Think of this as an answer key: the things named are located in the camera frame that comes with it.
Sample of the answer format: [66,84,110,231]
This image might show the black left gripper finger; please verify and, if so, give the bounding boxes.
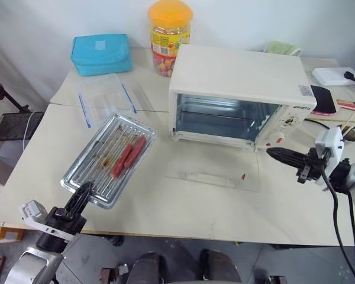
[65,181,90,216]
[70,182,93,218]

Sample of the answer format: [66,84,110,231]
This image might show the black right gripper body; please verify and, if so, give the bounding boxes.
[296,147,329,183]

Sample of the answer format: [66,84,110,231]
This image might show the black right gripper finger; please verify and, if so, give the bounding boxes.
[266,147,307,162]
[273,156,305,175]

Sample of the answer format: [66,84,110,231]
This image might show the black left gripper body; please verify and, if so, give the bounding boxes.
[44,206,87,237]

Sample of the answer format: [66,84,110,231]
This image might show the ribbed metal baking tray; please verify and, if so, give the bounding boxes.
[60,113,157,210]

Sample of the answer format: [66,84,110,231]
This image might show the red sausage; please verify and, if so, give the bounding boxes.
[123,135,147,168]
[111,143,134,179]

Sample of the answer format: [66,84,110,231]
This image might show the white toaster oven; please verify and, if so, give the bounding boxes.
[168,44,319,153]

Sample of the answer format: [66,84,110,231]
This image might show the dark round holder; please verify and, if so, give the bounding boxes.
[343,126,355,143]

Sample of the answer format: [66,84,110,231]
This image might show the wooden chopsticks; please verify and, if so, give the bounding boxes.
[339,114,355,137]

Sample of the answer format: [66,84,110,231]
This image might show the yellow box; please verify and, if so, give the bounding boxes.
[0,226,25,245]

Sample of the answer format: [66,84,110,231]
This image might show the small pink red box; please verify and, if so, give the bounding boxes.
[336,99,355,112]

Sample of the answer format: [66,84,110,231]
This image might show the white power strip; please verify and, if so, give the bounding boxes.
[311,67,355,87]

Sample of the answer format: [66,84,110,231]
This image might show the dark rounded shape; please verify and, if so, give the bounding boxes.
[132,251,167,284]
[199,249,243,284]

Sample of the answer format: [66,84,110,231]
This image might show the green cloth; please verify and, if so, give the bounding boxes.
[263,41,303,57]

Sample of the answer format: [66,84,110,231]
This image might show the clear plastic lid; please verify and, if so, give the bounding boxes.
[127,82,154,112]

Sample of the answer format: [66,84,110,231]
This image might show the black tripod stand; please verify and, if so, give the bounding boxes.
[0,73,31,114]

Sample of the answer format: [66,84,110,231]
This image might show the blue zippered pouch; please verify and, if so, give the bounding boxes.
[70,33,134,77]

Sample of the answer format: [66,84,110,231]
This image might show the candy jar orange lid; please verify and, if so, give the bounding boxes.
[148,0,193,78]

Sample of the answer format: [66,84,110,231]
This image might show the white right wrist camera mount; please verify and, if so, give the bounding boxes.
[315,127,344,185]

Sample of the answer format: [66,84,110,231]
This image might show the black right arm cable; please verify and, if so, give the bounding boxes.
[319,164,355,284]

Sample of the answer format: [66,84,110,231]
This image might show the glass oven door white handle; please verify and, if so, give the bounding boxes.
[165,141,261,193]

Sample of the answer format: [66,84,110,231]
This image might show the white cable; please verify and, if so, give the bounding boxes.
[21,111,37,150]

